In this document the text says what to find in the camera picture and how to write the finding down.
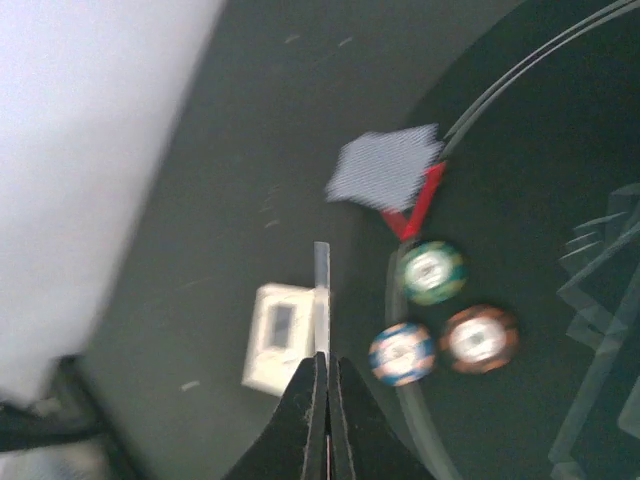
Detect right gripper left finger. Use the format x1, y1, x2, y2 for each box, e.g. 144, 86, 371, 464
225, 352, 328, 480

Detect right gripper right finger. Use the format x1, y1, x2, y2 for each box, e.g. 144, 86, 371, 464
328, 356, 433, 480

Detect blue chips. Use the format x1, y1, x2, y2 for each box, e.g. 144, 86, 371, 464
368, 322, 436, 387

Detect red chips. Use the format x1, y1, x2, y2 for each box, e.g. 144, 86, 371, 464
439, 305, 519, 374

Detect green chips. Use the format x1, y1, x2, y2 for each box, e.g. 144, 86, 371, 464
399, 241, 467, 305

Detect single card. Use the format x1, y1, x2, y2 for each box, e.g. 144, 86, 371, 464
313, 242, 331, 358

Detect red triangular all-in button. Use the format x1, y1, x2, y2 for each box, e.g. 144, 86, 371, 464
380, 161, 446, 242

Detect dealt cards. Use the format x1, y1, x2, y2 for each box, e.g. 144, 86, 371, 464
325, 124, 442, 212

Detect round black poker mat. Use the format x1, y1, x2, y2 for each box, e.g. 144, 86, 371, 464
399, 1, 639, 479

